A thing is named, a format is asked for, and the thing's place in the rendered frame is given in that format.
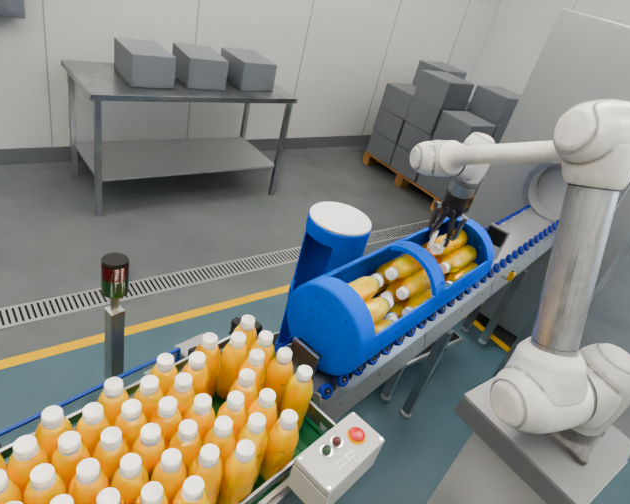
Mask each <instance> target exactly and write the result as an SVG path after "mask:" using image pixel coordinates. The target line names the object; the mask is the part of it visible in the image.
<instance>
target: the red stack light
mask: <svg viewBox="0 0 630 504"><path fill-rule="evenodd" d="M101 277H102V279H103V280H105V281H107V282H110V283H120V282H123V281H125V280H126V279H127V278H128V277H129V264H128V265H127V266H126V267H124V268H122V269H116V270H114V269H108V268H106V267H104V266H103V265H102V264H101Z"/></svg>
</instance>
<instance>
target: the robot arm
mask: <svg viewBox="0 0 630 504"><path fill-rule="evenodd" d="M409 159H410V165H411V166H412V169H413V170H414V171H416V172H417V173H419V174H422V175H425V176H431V177H451V176H452V178H451V180H450V182H449V185H448V192H447V195H446V197H445V200H444V201H443V202H440V201H437V202H435V203H434V210H433V213H432V216H431V218H430V221H429V224H428V227H429V228H431V233H430V235H429V238H430V241H429V243H428V245H427V247H426V248H430V246H431V245H433V243H434V241H435V239H436V237H437V234H438V232H439V231H438V228H439V227H440V225H441V224H442V222H443V221H444V219H445V218H446V217H448V218H449V219H450V220H449V227H448V231H447V235H446V237H445V238H443V241H442V243H441V245H440V248H439V250H438V252H437V255H440V254H441V253H443V250H444V248H446V247H447V246H448V245H449V243H450V240H451V241H454V240H456V239H457V238H458V236H459V234H460V232H461V230H462V229H463V227H464V225H465V223H466V222H467V221H468V220H469V217H466V216H465V215H464V209H465V207H466V205H467V203H468V200H469V198H472V197H473V195H474V192H475V190H476V188H477V186H478V184H479V182H480V180H481V179H482V178H483V177H484V175H485V174H486V172H487V170H488V168H489V166H490V164H548V163H561V168H562V177H563V180H564V182H566V183H568V184H567V189H566V193H565V197H564V201H563V205H562V210H561V214H560V218H559V222H558V227H557V231H556V235H555V239H554V243H553V248H552V252H551V256H550V260H549V265H548V269H547V273H546V277H545V282H544V286H543V290H542V294H541V298H540V303H539V307H538V311H537V315H536V320H535V324H534V328H533V332H532V337H528V338H527V339H525V340H523V341H522V342H520V343H519V344H518V345H517V347H516V349H515V351H514V353H513V354H512V356H511V358H510V359H509V361H508V362H507V364H506V366H505V367H504V369H503V370H501V371H500V372H499V373H498V374H497V375H496V377H495V379H494V380H493V382H492V385H491V388H490V402H491V406H492V408H493V411H494V412H495V414H496V415H497V417H498V418H499V419H500V420H501V421H503V422H504V423H506V424H507V425H509V426H511V427H513V428H515V429H516V430H518V431H521V432H525V433H531V434H545V435H547V436H548V437H549V438H550V439H552V440H553V441H554V442H555V443H556V444H558V445H559V446H560V447H561V448H563V449H564V450H565V451H566V452H568V453H569V454H570V455H571V456H572V457H573V458H574V459H575V461H576V462H577V463H579V464H580V465H586V464H587V463H588V462H589V456H590V453H591V451H592V449H593V448H594V446H595V445H596V443H597V441H598V440H599V438H600V437H603V436H604V435H605V434H606V430H605V429H607V428H608V427H609V426H610V425H612V424H613V423H614V422H615V421H616V420H617V419H618V418H619V417H620V416H621V415H622V414H623V412H624V411H625V410H626V409H627V408H628V407H629V405H630V354H628V353H627V352H626V351H624V350H623V349H621V348H619V347H617V346H615V345H613V344H608V343H596V344H592V345H589V346H586V347H583V348H582V349H580V350H579V351H578V349H579V345H580V341H581V337H582V334H583V330H584V326H585V322H586V318H587V315H588V311H589V307H590V303H591V299H592V296H593V292H594V288H595V284H596V280H597V277H598V273H599V269H600V265H601V261H602V258H603V254H604V250H605V246H606V242H607V239H608V235H609V231H610V227H611V223H612V220H613V216H614V212H615V208H616V204H617V201H618V197H619V193H620V190H623V189H624V188H625V187H626V186H627V185H628V184H629V183H630V102H628V101H623V100H616V99H599V100H591V101H586V102H583V103H580V104H578V105H575V106H573V107H571V108H570V109H568V110H567V111H566V112H564V113H563V114H562V116H561V117H560V118H559V120H558V121H557V123H556V125H555V127H554V131H553V140H550V141H535V142H520V143H505V144H495V141H494V140H493V138H492V137H490V136H489V135H487V134H484V133H479V132H474V133H472V134H471V135H470V136H469V137H468V138H466V140H465V141H464V143H462V144H460V143H459V142H458V141H455V140H434V141H425V142H421V143H419V144H417V145H415V146H414V148H413V149H412V151H411V153H410V158H409ZM441 206H442V210H443V212H442V214H441V215H440V217H439V219H438V220H437V222H436V219H437V216H438V213H439V210H440V208H441ZM460 216H461V219H460V221H461V222H460V223H459V224H458V226H457V228H456V230H455V232H454V228H455V223H456V221H457V218H458V217H460ZM435 222H436V223H435ZM434 224H435V225H434ZM436 230H437V231H436ZM453 232H454V234H453Z"/></svg>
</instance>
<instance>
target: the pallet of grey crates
mask: <svg viewBox="0 0 630 504"><path fill-rule="evenodd" d="M466 75H467V72H464V71H462V70H460V69H457V68H455V67H453V66H450V65H448V64H445V63H443V62H438V61H427V60H420V61H419V64H418V67H417V70H416V73H415V76H414V79H413V82H412V84H404V83H387V85H386V88H385V91H384V94H383V98H382V101H381V104H380V107H379V110H378V114H377V117H376V120H375V124H374V127H373V129H374V130H373V131H372V134H371V137H370V141H369V144H368V147H367V151H365V152H364V156H363V159H362V163H364V164H365V165H367V166H371V165H382V164H383V165H384V166H386V167H387V168H389V169H390V170H392V171H393V172H395V173H396V174H397V176H396V178H395V181H394V185H396V186H397V187H399V188H406V187H413V186H416V187H418V188H419V189H421V190H422V191H424V192H425V193H427V194H428V195H430V196H431V197H433V198H434V200H433V202H432V205H431V207H430V209H431V210H432V211H433V210H434V203H435V202H437V201H440V202H443V201H444V200H445V197H446V195H447V192H448V185H449V182H450V180H451V178H452V176H451V177H431V176H425V175H422V174H419V173H417V172H416V171H414V170H413V169H412V166H411V165H410V159H409V158H410V153H411V151H412V149H413V148H414V146H415V145H417V144H419V143H421V142H425V141H434V140H455V141H458V142H459V143H460V144H462V143H464V141H465V140H466V138H468V137H469V136H470V135H471V134H472V133H474V132H479V133H484V134H487V135H489V136H490V137H492V138H493V140H494V141H495V144H499V142H500V140H501V138H502V136H503V134H504V132H505V129H506V127H507V125H508V123H509V121H510V118H511V116H512V114H513V112H514V110H515V107H516V105H517V103H518V101H519V99H520V97H521V95H519V94H516V93H514V92H512V91H509V90H507V89H505V88H502V87H500V86H488V85H477V87H476V89H475V92H474V94H473V97H472V99H471V102H468V100H469V98H470V95H471V93H472V90H473V88H474V84H473V83H471V82H468V81H466V80H465V78H466Z"/></svg>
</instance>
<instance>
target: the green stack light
mask: <svg viewBox="0 0 630 504"><path fill-rule="evenodd" d="M128 290H129V277H128V278H127V279H126V280H125V281H123V282H120V283H110V282H107V281H105V280H103V279H102V277H101V293H102V294H103V295H104V296H105V297H107V298H111V299H118V298H122V297H124V296H125V295H127V293H128Z"/></svg>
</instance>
